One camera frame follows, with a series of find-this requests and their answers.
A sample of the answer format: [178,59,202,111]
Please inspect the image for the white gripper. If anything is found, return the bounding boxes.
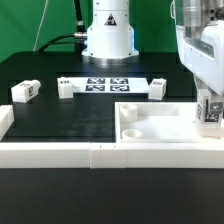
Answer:
[176,24,224,115]

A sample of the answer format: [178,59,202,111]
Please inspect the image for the white square tabletop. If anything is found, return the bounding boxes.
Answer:
[115,102,224,143]

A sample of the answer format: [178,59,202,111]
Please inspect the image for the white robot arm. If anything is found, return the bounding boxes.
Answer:
[82,0,224,115]

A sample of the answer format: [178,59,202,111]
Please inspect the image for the green backdrop curtain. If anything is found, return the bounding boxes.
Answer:
[0,0,177,62]

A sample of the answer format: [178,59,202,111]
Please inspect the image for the white marker sheet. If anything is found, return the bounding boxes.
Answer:
[70,77,148,93]

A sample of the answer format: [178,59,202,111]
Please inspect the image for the white U-shaped fence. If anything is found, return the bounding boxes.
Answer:
[0,105,224,168]

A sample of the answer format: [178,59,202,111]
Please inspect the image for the black cable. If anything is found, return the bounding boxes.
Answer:
[38,0,88,53]

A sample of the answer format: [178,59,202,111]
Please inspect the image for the white thin cable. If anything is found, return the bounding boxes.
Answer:
[32,0,50,52]

